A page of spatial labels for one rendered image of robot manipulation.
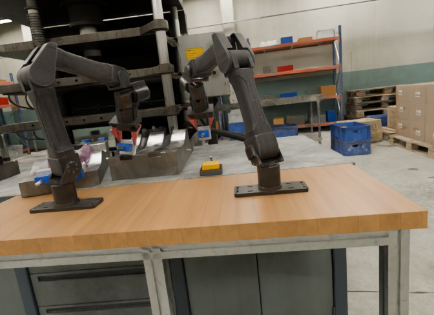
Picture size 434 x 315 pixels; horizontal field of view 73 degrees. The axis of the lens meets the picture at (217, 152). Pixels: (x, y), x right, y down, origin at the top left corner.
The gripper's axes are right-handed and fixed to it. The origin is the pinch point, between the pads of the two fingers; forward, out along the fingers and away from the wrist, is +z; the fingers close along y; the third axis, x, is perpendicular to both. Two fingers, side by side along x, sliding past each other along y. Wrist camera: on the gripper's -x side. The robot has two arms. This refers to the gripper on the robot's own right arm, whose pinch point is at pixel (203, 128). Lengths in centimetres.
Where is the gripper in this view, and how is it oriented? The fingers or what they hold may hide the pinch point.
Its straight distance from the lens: 121.2
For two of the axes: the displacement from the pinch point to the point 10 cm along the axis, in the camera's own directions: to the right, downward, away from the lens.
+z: 1.2, 7.8, 6.1
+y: -9.9, 1.2, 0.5
